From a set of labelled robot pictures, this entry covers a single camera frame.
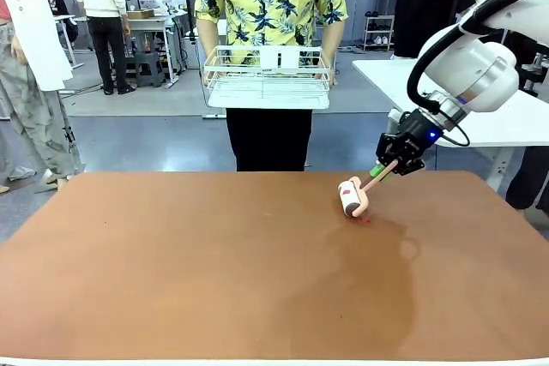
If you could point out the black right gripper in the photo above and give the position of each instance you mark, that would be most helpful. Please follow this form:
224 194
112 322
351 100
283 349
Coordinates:
405 145

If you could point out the white plastic drip tray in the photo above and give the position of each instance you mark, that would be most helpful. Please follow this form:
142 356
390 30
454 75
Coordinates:
266 104

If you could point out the white plastic cutlery holder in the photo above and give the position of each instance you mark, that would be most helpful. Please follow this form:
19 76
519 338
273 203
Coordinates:
270 57

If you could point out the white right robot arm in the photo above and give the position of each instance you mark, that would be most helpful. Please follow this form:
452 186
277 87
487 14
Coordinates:
480 66

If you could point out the person's left forearm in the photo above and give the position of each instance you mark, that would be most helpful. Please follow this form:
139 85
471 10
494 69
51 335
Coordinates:
333 40

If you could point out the person's right forearm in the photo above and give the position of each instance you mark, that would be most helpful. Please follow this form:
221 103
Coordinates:
208 44

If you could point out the person's left hand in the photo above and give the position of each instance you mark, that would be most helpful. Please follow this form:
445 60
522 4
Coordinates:
329 76

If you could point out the person's right hand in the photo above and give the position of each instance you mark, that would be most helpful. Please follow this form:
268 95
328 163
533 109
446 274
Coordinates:
207 79

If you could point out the large white side table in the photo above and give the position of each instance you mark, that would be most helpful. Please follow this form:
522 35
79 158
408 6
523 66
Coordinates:
506 121

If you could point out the white shoe rack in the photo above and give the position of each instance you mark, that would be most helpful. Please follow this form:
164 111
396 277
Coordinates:
379 34

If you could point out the bystander in dark trousers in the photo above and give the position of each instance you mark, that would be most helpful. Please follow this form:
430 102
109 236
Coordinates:
529 177

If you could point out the black hanging coat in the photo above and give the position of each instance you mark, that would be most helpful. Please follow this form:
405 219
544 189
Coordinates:
429 1

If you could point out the black plastic step stool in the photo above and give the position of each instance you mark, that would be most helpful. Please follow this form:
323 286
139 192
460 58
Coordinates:
149 68

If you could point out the white background workbench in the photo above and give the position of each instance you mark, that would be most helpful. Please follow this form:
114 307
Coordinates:
158 21

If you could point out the cardboard box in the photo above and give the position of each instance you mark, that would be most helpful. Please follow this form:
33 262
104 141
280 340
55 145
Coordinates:
140 13

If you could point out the seated bystander in black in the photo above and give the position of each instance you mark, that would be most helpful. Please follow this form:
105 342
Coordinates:
56 1

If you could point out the bystander in white jacket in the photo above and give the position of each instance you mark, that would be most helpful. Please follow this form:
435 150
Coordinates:
30 40

